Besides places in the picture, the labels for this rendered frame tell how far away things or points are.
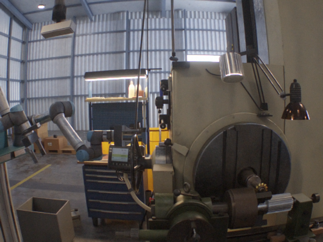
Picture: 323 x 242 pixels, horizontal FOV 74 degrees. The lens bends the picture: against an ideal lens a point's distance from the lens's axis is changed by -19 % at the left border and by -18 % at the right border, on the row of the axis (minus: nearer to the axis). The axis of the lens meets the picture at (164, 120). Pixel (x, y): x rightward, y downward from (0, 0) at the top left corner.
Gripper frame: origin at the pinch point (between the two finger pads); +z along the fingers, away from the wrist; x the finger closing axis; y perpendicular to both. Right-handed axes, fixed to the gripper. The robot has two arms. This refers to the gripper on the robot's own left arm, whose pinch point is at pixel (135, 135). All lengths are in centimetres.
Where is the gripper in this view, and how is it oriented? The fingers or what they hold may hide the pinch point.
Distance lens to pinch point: 165.2
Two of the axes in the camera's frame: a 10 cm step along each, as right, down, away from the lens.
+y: -0.1, 1.7, 9.9
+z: 10.0, -0.2, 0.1
